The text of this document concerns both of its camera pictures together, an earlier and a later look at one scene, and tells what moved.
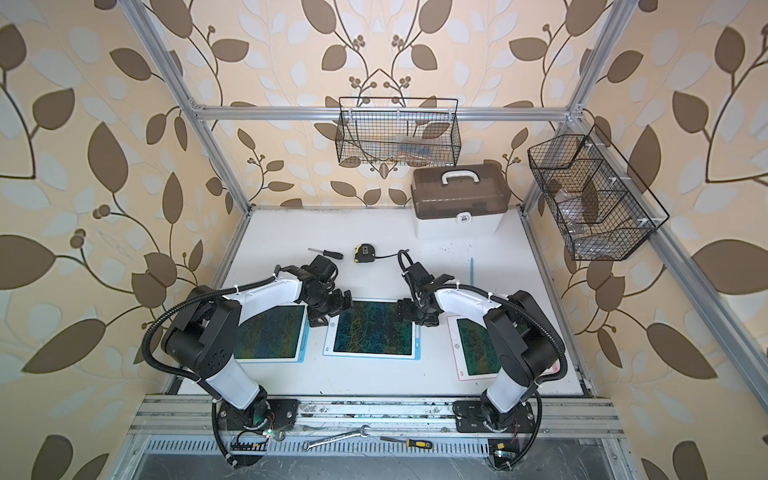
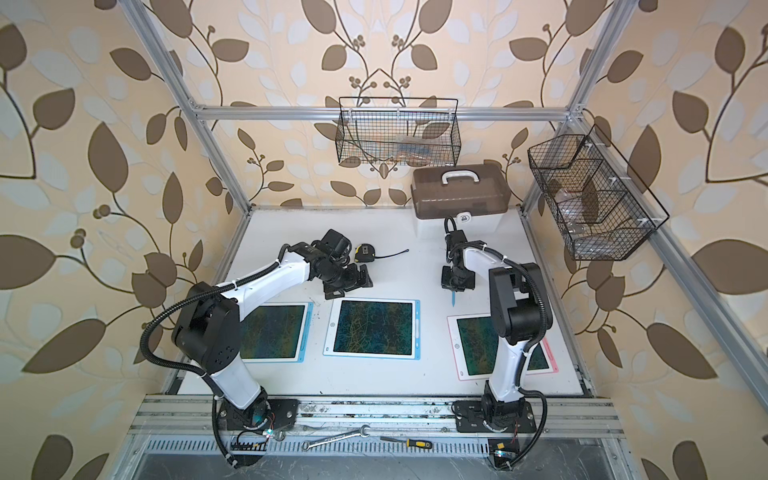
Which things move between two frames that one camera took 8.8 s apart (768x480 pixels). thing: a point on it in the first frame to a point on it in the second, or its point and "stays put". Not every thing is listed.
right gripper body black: (414, 310) to (456, 280)
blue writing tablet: (277, 335) stays put
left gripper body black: (326, 304) to (340, 278)
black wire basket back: (392, 131) stays put
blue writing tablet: (372, 328) stays put
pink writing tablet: (472, 354) stays put
